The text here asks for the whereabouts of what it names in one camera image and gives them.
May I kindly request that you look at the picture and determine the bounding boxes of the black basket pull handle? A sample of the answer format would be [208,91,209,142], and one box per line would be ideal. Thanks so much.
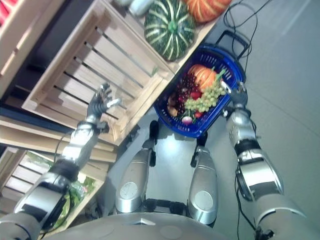
[215,29,251,61]

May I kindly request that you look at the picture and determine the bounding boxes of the wooden display shelf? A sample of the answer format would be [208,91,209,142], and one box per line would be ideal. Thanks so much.
[0,0,227,181]

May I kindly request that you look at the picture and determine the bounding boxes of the pale grey-white gourd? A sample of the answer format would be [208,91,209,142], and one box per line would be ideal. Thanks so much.
[128,0,152,16]

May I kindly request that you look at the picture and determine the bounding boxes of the red produce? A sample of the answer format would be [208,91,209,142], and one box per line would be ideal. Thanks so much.
[0,0,19,27]

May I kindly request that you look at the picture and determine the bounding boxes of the robot right five-finger hand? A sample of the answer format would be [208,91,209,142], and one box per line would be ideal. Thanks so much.
[230,81,249,110]

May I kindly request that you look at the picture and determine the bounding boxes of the robot left five-finger hand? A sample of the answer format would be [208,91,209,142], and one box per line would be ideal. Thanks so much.
[86,83,122,121]

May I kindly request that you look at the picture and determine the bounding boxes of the black cable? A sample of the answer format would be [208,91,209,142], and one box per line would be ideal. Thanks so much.
[223,0,273,66]

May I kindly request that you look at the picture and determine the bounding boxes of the robot silver leg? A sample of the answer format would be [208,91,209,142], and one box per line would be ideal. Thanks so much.
[115,119,159,214]
[186,133,219,228]

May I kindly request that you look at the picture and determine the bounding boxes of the green striped pumpkin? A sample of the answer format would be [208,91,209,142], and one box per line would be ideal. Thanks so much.
[143,0,198,62]

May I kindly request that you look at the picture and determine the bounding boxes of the blue plastic shopping basket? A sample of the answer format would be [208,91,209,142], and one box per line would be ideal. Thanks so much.
[153,43,248,140]

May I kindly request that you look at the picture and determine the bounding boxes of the white and pink radish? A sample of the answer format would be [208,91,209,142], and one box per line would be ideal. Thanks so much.
[180,114,194,125]

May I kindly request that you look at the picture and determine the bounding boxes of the brown ginger root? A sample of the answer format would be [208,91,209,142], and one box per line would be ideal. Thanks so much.
[166,93,179,117]

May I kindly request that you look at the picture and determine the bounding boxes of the dark red grape bunch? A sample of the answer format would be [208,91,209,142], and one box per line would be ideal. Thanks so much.
[174,73,201,115]

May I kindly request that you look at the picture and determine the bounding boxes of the large orange pumpkin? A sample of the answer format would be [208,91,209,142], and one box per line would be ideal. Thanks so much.
[183,0,233,24]

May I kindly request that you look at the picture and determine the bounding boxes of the leafy green vegetables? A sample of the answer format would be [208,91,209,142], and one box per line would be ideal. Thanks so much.
[52,174,97,229]

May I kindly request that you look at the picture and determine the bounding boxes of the pale wooden crate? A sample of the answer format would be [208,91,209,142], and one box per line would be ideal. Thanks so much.
[0,0,66,99]

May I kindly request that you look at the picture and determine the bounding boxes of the robot right silver leg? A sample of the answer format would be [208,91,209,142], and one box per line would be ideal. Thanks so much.
[186,133,219,228]

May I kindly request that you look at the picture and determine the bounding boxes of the green grape bunch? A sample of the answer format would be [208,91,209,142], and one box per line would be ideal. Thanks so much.
[184,81,226,114]

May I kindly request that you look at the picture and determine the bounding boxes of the empty slatted wooden crate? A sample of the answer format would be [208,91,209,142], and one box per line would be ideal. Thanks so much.
[21,0,176,149]

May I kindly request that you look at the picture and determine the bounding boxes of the small orange pumpkin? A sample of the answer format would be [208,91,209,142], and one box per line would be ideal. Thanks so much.
[187,64,217,91]

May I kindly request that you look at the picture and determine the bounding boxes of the wooden crate with greens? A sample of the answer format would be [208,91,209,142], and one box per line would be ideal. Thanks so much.
[0,146,107,238]

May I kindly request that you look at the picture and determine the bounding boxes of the robot grey torso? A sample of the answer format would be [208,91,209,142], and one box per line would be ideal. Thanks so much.
[39,212,256,240]

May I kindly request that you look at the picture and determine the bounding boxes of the robot left silver leg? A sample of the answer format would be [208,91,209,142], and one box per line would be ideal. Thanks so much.
[115,119,159,214]

